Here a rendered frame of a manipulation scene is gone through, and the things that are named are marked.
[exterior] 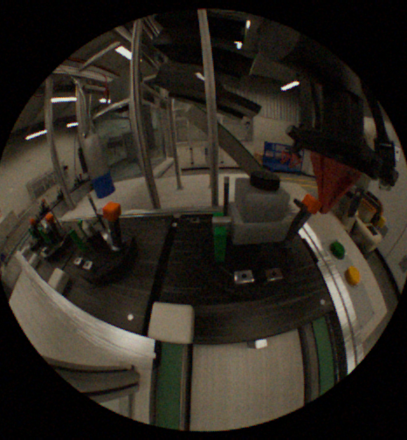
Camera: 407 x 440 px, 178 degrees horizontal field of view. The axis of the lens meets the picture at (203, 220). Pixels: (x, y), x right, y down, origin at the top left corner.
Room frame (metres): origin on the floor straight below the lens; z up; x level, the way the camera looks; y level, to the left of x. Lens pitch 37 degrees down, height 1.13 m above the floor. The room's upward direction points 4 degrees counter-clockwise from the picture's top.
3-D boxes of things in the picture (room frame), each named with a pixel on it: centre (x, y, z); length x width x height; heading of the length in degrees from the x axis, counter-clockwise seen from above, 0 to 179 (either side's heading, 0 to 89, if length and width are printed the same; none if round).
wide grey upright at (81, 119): (0.98, 0.97, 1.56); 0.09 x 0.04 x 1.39; 176
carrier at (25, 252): (0.16, 0.68, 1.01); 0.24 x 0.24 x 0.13; 86
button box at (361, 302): (0.01, -0.27, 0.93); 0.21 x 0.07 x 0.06; 176
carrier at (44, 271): (0.14, 0.44, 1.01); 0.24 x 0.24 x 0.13; 86
